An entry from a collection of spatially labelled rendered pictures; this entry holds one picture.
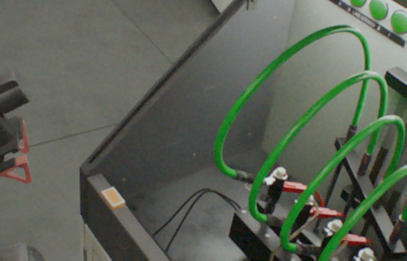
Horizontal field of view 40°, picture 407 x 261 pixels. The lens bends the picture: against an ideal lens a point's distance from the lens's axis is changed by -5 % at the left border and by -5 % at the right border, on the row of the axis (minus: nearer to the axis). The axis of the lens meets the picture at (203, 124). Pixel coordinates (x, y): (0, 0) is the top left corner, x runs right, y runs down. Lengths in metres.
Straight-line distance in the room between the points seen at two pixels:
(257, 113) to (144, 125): 0.36
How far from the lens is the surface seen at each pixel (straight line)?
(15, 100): 1.13
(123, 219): 1.22
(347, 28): 1.02
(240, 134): 1.54
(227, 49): 1.32
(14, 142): 1.18
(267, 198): 1.16
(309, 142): 1.48
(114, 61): 3.47
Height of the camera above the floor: 1.85
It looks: 37 degrees down
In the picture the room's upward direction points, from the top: 9 degrees clockwise
